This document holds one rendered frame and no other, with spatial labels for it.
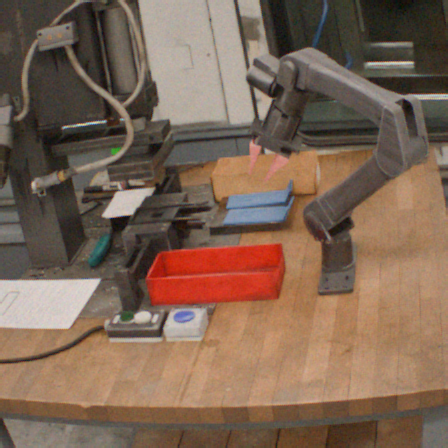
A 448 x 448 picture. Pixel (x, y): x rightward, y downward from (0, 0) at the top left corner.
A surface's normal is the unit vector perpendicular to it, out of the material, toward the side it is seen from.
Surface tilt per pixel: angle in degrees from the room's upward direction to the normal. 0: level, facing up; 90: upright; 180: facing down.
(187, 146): 90
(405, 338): 0
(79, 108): 90
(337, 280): 0
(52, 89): 90
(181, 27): 90
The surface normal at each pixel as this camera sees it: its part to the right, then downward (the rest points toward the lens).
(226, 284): -0.18, 0.43
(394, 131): -0.70, 0.39
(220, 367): -0.16, -0.90
